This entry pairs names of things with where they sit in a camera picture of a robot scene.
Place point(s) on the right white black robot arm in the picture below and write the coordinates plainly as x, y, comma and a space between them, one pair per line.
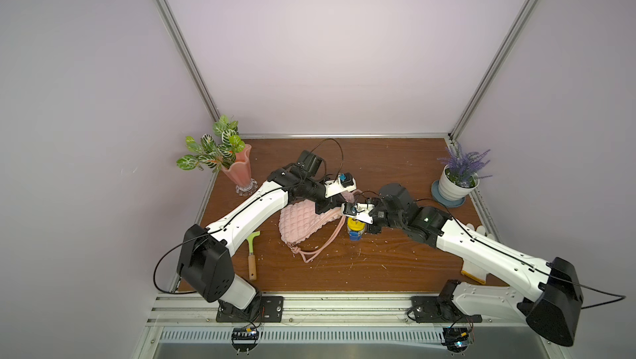
551, 293

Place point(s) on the aluminium front rail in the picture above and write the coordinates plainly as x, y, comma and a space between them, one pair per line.
497, 306

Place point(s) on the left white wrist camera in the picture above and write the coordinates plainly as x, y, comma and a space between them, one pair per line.
344, 182

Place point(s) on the white pot with lavender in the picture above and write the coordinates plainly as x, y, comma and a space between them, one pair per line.
462, 172

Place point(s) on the teal saucer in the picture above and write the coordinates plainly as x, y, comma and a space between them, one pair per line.
437, 196

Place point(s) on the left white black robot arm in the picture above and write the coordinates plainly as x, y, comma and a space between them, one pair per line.
205, 258

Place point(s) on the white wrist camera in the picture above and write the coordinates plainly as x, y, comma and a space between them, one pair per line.
344, 182
358, 212

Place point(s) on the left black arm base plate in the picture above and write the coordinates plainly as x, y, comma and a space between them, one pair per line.
262, 309

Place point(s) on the yellow sponge block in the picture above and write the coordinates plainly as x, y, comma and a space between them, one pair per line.
474, 272

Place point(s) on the small circuit board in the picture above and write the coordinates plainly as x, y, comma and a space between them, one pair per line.
456, 340
244, 340

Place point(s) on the right small circuit board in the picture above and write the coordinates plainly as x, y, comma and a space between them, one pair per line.
456, 340

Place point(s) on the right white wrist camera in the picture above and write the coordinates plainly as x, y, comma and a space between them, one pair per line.
358, 212

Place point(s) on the pink knitted bag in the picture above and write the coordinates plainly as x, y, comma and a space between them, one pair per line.
299, 222

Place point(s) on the green scraper with wooden handle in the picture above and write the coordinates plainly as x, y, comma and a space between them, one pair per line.
252, 261

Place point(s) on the left small circuit board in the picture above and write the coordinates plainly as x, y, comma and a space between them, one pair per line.
244, 340

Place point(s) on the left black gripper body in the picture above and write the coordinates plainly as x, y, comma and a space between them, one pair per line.
330, 199

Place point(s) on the pink vase with green leaves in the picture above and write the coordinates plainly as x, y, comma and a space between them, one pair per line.
223, 152

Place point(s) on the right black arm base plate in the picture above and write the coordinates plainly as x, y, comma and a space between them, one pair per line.
429, 309

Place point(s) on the small plush toy decoration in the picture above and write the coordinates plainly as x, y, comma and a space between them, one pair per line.
355, 229

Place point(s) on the white glove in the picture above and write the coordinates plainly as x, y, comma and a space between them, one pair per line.
482, 231

